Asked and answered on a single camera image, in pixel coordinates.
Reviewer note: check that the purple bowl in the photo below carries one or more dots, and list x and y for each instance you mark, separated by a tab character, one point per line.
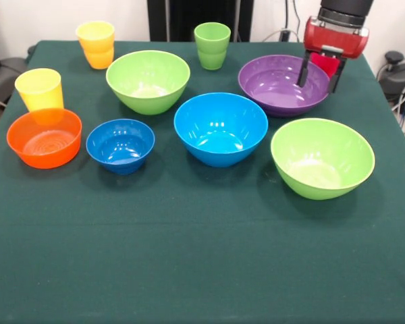
273	94

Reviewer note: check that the yellow orange cup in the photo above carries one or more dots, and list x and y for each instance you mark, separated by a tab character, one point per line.
96	50

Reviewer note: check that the dark green table cloth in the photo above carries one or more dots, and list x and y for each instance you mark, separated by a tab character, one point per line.
202	253

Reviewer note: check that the black panel with poles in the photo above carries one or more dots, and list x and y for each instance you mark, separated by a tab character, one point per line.
189	20

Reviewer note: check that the small dark blue bowl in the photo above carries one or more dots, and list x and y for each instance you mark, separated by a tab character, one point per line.
119	148

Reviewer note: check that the orange bowl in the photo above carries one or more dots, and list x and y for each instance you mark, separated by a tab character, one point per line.
44	148

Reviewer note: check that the large light blue bowl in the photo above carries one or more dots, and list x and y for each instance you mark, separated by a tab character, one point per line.
219	141

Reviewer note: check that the red cup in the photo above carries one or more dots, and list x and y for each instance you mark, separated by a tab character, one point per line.
325	65

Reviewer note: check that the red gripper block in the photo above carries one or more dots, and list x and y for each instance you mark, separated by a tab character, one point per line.
337	40

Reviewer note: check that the green cup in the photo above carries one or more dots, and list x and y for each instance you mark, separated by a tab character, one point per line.
212	50

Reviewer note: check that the green bowl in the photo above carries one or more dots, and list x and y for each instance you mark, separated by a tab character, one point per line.
148	84
320	165

